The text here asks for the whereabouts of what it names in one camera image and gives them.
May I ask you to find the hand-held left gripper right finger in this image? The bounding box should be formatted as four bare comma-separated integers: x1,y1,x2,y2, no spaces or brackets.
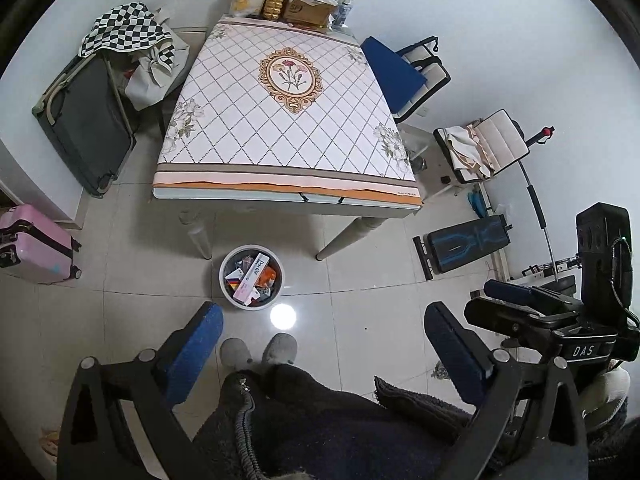
424,301,591,480

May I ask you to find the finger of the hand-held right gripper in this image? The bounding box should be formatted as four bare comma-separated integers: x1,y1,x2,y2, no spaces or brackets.
484,280,581,313
464,299,556,338

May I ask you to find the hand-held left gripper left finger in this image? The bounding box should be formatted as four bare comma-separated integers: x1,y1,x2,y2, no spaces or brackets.
56,301,225,480

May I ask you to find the white round trash bin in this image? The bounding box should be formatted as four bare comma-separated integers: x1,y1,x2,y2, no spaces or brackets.
219,244,286,311

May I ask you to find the long white box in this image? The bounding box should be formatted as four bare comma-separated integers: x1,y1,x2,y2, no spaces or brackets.
234,255,271,306

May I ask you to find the grey slipper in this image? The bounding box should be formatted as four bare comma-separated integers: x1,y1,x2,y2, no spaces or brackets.
261,332,297,367
220,337,253,373

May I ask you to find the black blue exercise bench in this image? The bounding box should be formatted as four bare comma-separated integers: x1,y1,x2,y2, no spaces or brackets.
412,214,513,281

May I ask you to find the teal plastic item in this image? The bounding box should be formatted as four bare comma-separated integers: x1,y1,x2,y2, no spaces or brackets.
467,185,491,217

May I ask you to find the beige cloth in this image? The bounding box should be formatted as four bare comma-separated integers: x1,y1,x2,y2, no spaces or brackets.
442,122,496,181

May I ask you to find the person's dark fleece clothing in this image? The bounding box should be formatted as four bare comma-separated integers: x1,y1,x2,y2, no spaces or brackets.
192,362,506,480

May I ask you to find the white padded chair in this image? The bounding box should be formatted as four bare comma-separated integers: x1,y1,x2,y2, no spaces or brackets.
432,109,531,184

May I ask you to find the pink suitcase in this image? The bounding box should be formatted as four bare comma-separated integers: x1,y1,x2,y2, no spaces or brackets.
0,204,83,286

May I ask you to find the table with printed tablecloth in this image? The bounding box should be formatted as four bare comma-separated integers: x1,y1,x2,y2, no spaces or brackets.
151,15,425,261

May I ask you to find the dark grey open suitcase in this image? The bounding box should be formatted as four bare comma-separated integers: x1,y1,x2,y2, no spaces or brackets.
31,52,138,197

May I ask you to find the white tote bag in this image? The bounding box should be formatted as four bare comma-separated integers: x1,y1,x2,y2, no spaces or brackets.
124,42,191,111

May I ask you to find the black white checkered cloth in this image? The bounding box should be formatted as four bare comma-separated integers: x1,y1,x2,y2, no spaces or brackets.
79,3,173,58

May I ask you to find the clear water bottle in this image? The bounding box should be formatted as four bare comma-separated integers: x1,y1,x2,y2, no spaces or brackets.
334,0,356,28

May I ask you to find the brown cardboard box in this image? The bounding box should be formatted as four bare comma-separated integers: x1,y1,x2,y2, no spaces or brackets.
285,0,338,28

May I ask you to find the metal pole with red handle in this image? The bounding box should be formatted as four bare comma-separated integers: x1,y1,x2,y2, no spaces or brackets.
520,127,558,281

